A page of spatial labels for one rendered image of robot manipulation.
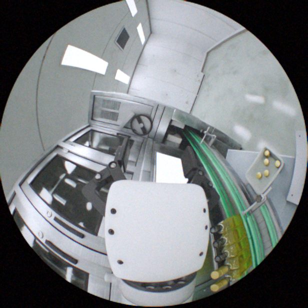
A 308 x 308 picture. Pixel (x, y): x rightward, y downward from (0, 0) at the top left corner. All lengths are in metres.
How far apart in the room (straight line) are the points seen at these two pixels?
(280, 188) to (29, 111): 2.02
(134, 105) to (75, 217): 0.92
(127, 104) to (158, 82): 2.85
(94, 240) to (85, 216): 0.11
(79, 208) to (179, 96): 3.78
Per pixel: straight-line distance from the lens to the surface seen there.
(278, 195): 0.67
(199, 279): 0.52
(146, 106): 0.91
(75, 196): 0.50
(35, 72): 1.40
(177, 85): 3.77
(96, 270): 0.45
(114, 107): 1.00
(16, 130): 1.35
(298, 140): 0.65
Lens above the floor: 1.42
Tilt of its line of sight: 7 degrees down
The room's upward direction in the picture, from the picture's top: 74 degrees counter-clockwise
